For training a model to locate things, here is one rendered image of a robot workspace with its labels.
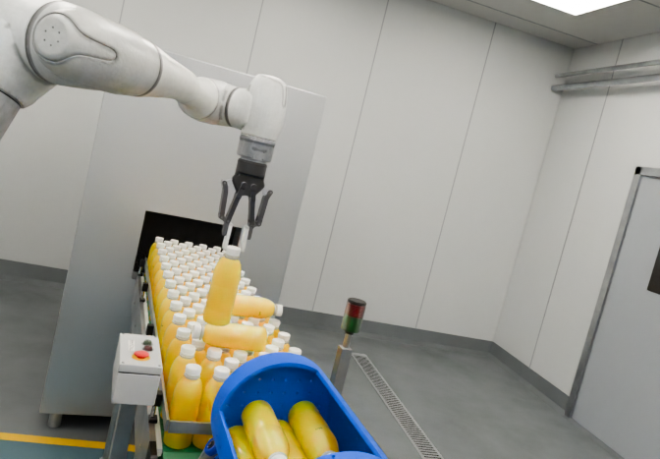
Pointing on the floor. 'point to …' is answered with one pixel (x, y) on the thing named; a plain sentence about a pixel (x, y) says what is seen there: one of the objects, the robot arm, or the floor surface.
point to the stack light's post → (340, 368)
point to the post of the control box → (122, 431)
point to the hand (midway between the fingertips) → (235, 238)
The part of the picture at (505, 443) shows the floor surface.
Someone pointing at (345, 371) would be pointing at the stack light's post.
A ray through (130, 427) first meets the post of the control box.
